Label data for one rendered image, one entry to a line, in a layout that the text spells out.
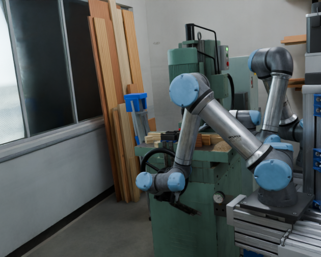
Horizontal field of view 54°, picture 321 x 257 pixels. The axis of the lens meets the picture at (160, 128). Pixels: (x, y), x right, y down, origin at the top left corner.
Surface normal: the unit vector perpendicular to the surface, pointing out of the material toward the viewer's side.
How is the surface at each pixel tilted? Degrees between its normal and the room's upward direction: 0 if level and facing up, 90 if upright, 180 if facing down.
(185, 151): 96
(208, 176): 90
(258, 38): 90
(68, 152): 90
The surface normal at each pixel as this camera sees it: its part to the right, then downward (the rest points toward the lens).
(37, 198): 0.91, 0.01
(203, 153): -0.47, 0.20
